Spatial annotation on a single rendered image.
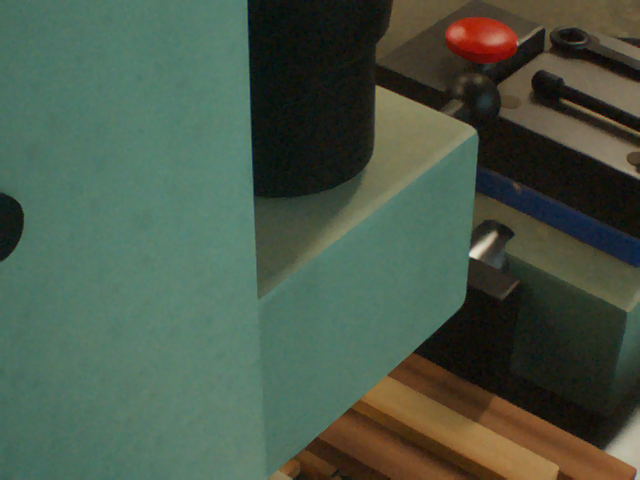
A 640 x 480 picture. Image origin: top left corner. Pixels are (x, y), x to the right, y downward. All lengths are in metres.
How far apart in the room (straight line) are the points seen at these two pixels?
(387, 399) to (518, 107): 0.14
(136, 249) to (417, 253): 0.17
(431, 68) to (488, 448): 0.17
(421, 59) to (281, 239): 0.21
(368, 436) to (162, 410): 0.21
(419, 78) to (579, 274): 0.10
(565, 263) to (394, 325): 0.14
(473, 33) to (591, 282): 0.11
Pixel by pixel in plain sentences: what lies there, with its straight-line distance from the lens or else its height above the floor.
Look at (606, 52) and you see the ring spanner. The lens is 0.56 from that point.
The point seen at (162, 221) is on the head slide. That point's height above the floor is 1.15.
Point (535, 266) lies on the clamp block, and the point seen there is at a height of 0.96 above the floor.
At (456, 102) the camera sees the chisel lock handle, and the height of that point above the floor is 1.04.
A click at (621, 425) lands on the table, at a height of 0.90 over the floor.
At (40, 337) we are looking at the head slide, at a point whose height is 1.14.
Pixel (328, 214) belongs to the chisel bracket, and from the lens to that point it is 0.34.
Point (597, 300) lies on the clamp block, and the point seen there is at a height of 0.96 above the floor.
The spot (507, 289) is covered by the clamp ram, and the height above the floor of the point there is 1.00.
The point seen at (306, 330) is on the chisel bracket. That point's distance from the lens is 0.34.
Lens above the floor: 1.28
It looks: 38 degrees down
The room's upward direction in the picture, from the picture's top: straight up
